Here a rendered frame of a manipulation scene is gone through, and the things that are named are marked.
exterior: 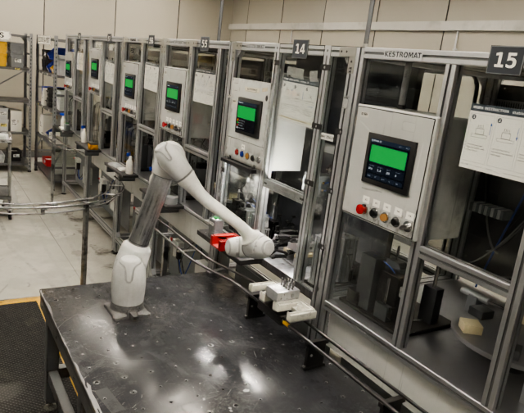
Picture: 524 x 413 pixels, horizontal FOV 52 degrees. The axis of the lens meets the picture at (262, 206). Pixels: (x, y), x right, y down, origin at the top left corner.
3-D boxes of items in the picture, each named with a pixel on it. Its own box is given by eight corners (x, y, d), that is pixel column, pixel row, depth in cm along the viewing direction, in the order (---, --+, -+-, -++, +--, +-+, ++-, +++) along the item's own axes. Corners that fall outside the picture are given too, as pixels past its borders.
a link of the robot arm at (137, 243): (107, 283, 268) (110, 267, 289) (139, 292, 273) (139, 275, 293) (160, 138, 255) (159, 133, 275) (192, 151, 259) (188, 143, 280)
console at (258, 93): (220, 155, 321) (228, 76, 310) (261, 156, 336) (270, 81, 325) (256, 170, 287) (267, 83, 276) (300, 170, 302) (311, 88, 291)
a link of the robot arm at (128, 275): (109, 306, 252) (111, 263, 247) (111, 291, 269) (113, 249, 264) (144, 307, 256) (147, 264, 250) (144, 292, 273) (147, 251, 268)
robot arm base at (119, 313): (116, 325, 247) (116, 314, 246) (102, 305, 265) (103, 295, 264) (154, 319, 257) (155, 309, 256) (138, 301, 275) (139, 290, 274)
